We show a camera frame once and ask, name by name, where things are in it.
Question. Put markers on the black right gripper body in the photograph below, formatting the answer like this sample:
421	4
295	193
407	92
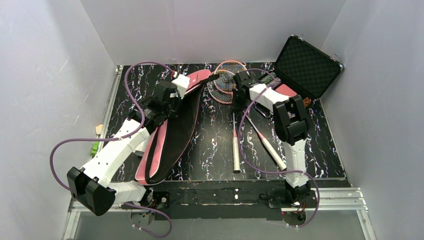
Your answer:
238	88

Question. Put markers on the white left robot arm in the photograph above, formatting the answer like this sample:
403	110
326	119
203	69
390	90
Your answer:
91	185

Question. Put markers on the pink racket bag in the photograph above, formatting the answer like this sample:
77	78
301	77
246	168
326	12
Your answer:
169	141

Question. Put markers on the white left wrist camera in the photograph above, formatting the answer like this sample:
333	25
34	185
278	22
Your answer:
182	82

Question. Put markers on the tan wooden block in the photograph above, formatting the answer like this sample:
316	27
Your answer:
99	129

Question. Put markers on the white shuttlecock tube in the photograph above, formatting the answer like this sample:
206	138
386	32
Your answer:
141	148

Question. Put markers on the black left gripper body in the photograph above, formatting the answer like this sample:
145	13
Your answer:
159	108

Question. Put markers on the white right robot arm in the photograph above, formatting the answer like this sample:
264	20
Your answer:
290	124

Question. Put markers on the green clip on wall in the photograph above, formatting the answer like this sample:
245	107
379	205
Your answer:
94	148

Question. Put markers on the black poker chip case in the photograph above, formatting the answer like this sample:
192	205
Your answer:
305	69

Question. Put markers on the pink playing card deck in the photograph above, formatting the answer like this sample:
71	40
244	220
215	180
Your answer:
285	90

